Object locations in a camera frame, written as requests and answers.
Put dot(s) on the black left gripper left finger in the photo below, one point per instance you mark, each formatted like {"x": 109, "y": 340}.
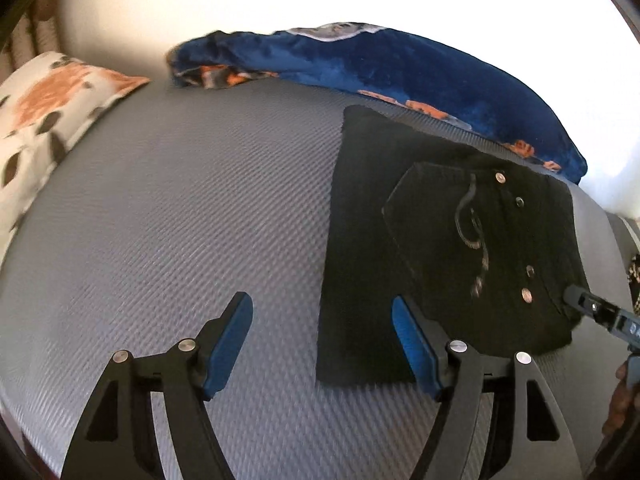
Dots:
{"x": 221, "y": 341}

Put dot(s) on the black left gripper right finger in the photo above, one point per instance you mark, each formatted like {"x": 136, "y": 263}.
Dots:
{"x": 425, "y": 345}

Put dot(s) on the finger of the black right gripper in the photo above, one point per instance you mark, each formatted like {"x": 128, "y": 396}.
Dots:
{"x": 600, "y": 310}

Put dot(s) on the black pants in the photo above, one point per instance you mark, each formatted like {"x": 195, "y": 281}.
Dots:
{"x": 482, "y": 245}

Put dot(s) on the right hand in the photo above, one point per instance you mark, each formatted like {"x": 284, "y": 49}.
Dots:
{"x": 621, "y": 401}

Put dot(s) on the black white striped cloth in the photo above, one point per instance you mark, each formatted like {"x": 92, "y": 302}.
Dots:
{"x": 633, "y": 279}

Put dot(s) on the grey mesh mattress cover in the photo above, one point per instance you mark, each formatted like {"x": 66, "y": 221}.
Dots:
{"x": 175, "y": 199}

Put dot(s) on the blue orange patterned blanket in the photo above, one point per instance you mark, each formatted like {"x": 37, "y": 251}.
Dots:
{"x": 395, "y": 67}

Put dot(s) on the white floral pillow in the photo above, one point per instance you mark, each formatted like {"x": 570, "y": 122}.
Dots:
{"x": 47, "y": 106}

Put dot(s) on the beige curtain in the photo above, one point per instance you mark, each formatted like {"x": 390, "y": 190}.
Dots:
{"x": 36, "y": 32}

